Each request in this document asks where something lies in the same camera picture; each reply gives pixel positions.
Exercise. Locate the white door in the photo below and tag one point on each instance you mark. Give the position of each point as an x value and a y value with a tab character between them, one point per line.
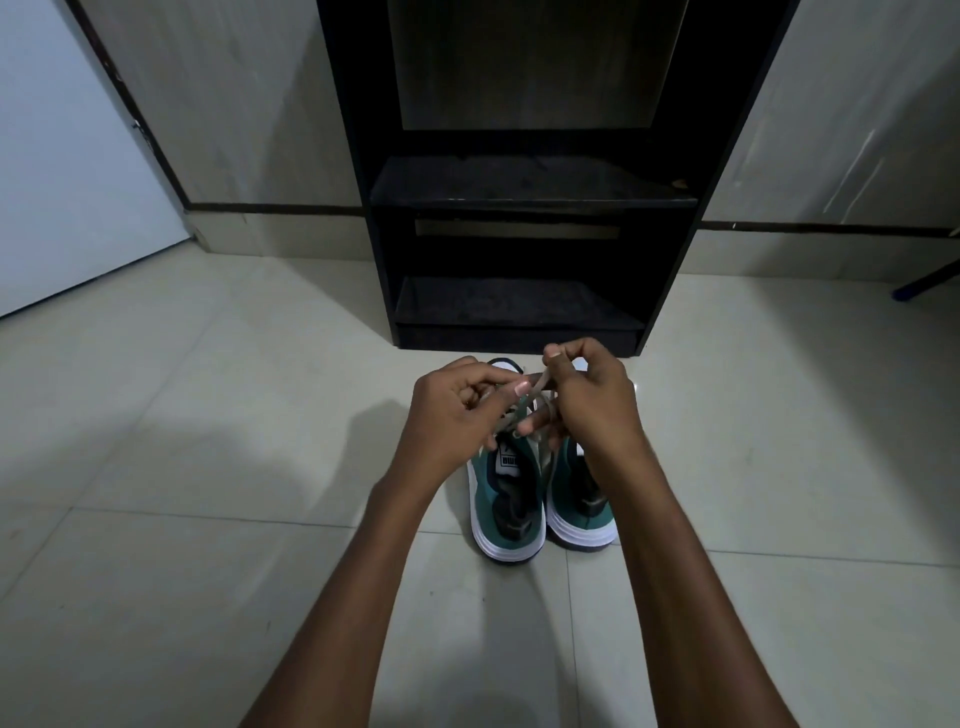
60	150

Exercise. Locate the person's right hand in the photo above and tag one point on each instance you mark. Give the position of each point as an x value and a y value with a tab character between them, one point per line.
600	412

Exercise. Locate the green white sneaker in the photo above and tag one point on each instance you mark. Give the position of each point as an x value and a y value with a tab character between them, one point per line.
487	514
585	525

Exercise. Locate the person's right forearm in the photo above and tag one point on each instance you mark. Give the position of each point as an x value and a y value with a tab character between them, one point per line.
690	615

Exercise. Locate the dark door frame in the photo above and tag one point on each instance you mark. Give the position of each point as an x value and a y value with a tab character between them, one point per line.
133	112

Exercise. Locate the person's left hand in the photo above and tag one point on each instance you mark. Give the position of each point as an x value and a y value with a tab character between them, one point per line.
450	427

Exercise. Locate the black metal rack frame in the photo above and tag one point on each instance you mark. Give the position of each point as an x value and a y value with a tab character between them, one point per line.
930	281

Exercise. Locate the person's left forearm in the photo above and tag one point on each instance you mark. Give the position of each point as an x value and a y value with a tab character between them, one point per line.
337	622

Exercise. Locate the black wooden shoe rack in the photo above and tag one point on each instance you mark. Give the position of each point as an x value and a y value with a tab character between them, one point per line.
525	300

